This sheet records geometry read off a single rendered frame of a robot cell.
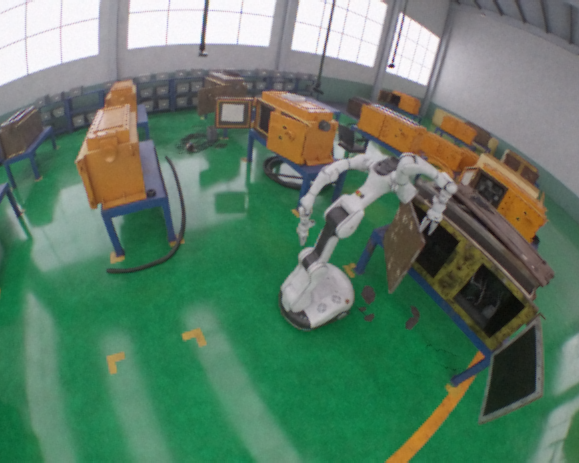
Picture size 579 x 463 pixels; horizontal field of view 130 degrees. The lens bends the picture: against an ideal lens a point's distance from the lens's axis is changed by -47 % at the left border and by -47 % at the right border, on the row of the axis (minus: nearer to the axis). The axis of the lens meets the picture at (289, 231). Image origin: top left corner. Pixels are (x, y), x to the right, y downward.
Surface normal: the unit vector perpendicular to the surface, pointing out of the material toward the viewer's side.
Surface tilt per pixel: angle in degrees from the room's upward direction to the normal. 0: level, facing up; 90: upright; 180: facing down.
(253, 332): 0
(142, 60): 90
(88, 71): 90
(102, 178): 90
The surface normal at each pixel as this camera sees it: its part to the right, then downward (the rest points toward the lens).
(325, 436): 0.15, -0.75
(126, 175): 0.52, 0.62
